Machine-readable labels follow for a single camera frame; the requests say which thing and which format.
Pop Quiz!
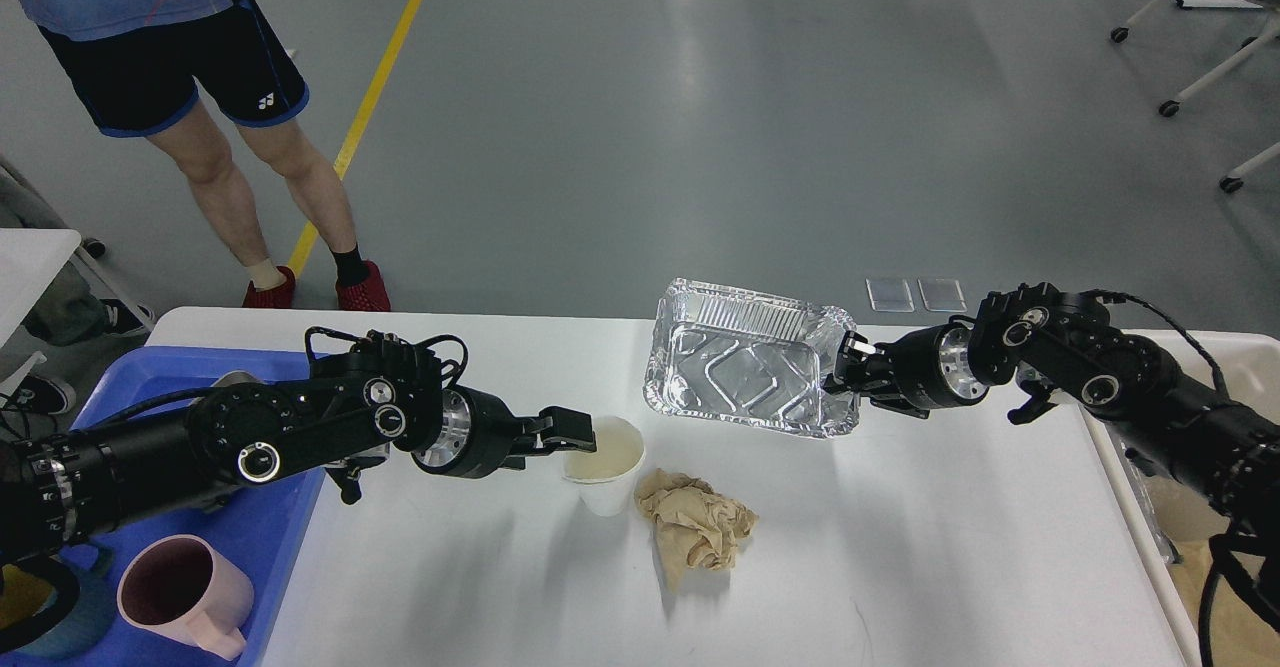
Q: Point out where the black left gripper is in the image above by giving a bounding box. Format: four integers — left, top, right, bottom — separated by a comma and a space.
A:
412, 387, 596, 479

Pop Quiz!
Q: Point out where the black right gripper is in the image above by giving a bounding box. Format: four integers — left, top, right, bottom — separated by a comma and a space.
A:
822, 324, 989, 419

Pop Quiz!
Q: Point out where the white paper cup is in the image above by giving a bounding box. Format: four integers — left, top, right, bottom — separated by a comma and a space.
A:
562, 416, 646, 517

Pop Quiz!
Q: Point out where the aluminium foil tray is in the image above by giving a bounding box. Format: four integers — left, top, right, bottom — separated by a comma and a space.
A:
643, 278, 859, 439

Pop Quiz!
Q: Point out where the brown paper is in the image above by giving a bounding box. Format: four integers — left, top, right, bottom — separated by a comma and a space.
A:
634, 469, 759, 591

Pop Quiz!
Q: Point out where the stainless steel rectangular tray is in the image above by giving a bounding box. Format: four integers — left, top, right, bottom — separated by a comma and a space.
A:
212, 370, 264, 388

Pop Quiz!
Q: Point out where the pink plastic mug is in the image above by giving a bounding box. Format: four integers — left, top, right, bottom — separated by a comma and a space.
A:
116, 534, 256, 661

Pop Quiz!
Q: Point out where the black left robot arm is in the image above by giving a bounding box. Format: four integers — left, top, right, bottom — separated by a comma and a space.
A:
3, 328, 596, 652

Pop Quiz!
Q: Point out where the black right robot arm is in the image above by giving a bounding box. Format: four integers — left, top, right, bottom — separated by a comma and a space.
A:
820, 280, 1279, 666

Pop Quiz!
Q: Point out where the clear floor plate left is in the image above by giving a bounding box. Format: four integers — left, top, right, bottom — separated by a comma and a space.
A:
865, 278, 915, 312

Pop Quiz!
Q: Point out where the clear floor plate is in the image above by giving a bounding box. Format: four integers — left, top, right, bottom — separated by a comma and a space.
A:
865, 278, 915, 312
916, 278, 968, 312

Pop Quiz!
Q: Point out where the clear floor plate right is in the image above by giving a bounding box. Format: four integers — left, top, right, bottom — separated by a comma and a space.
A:
916, 278, 968, 312

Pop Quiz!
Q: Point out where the blue plastic tray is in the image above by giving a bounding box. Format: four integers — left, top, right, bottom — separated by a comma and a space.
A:
63, 347, 326, 666

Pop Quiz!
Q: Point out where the beige plastic bin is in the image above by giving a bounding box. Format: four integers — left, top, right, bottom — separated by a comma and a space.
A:
1084, 332, 1279, 666

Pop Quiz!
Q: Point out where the white rolling chair base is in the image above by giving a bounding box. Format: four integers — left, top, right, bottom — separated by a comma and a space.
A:
1110, 0, 1280, 195

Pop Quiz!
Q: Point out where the black sneaker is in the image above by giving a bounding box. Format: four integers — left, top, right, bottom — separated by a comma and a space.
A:
10, 374, 78, 416

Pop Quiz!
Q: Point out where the dark teal HOME mug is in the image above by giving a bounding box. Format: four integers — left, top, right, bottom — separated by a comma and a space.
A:
1, 542, 116, 661

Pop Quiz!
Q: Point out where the white side table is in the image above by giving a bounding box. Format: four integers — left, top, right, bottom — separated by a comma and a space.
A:
1, 228, 155, 392

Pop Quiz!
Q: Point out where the person in blue shirt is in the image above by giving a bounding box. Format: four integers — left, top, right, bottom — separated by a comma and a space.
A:
17, 0, 390, 312

